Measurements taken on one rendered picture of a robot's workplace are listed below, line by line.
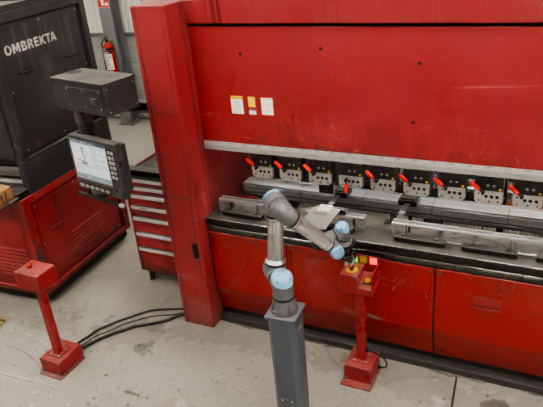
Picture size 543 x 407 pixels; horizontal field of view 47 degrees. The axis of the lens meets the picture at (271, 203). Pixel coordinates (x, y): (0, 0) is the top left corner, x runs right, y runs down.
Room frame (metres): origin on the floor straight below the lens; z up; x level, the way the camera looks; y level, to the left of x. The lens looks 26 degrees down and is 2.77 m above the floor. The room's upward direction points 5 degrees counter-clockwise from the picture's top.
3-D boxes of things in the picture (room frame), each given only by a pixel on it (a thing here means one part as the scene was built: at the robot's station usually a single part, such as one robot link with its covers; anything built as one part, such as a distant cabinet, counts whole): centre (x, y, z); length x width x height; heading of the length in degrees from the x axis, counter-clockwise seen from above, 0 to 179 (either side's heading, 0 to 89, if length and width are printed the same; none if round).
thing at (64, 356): (3.46, 1.56, 0.41); 0.25 x 0.20 x 0.83; 152
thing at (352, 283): (3.11, -0.48, 0.75); 0.20 x 0.16 x 0.18; 62
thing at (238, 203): (3.80, 0.13, 0.92); 0.50 x 0.06 x 0.10; 62
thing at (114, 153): (3.59, 1.02, 1.42); 0.45 x 0.12 x 0.36; 51
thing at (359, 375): (3.08, -0.47, 0.06); 0.25 x 0.20 x 0.12; 152
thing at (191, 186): (4.15, 0.42, 1.15); 0.85 x 0.25 x 2.30; 152
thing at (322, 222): (3.41, -0.29, 1.00); 0.26 x 0.18 x 0.01; 152
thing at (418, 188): (3.27, -0.86, 1.26); 0.15 x 0.09 x 0.17; 62
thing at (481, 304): (2.92, -1.19, 0.59); 0.15 x 0.02 x 0.07; 62
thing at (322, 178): (3.55, -0.33, 1.26); 0.15 x 0.09 x 0.17; 62
